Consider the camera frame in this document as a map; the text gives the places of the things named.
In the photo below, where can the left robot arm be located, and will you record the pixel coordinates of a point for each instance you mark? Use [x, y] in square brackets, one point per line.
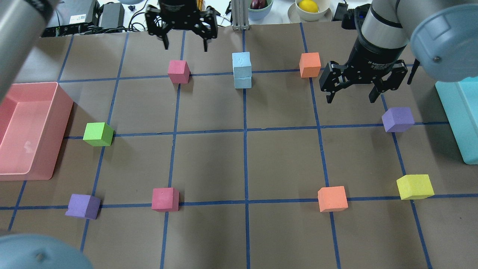
[22, 22]

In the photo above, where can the red block left front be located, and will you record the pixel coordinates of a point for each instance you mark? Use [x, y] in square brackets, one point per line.
[178, 71]

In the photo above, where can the cream bowl with lemon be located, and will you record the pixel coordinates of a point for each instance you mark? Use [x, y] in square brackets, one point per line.
[309, 11]

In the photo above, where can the purple block left side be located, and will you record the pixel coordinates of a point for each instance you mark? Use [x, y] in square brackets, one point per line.
[83, 206]

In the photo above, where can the light blue block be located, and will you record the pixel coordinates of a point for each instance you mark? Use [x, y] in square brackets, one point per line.
[242, 67]
[243, 83]

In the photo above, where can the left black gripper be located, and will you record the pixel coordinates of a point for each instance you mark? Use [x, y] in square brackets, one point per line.
[178, 6]

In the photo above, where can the green bowl with fruit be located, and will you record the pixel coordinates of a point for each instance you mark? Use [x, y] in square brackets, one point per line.
[259, 9]

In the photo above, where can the orange block near base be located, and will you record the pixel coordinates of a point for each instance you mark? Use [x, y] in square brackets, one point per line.
[332, 199]

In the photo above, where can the orange block front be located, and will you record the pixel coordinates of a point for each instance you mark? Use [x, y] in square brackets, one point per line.
[310, 65]

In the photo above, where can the black power adapter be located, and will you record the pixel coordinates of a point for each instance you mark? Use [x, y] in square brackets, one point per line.
[112, 15]

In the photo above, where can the cyan plastic bin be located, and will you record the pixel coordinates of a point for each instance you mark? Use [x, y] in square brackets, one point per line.
[460, 103]

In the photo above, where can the yellow foam block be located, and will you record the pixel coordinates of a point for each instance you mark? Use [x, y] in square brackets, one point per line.
[415, 187]

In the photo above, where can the red block near base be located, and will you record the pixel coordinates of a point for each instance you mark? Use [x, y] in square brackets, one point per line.
[165, 199]

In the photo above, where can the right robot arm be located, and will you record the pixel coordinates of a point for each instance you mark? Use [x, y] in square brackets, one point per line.
[442, 35]

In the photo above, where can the purple block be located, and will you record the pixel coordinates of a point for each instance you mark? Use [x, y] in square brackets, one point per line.
[83, 206]
[397, 119]

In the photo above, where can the purple block right side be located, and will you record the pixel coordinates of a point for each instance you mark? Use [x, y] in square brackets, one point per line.
[397, 119]

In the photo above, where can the green foam block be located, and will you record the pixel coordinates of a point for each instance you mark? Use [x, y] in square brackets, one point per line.
[98, 134]

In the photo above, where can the pink plastic bin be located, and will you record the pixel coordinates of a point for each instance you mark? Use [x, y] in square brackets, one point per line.
[34, 118]

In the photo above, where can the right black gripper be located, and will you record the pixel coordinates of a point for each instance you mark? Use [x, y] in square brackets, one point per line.
[370, 54]

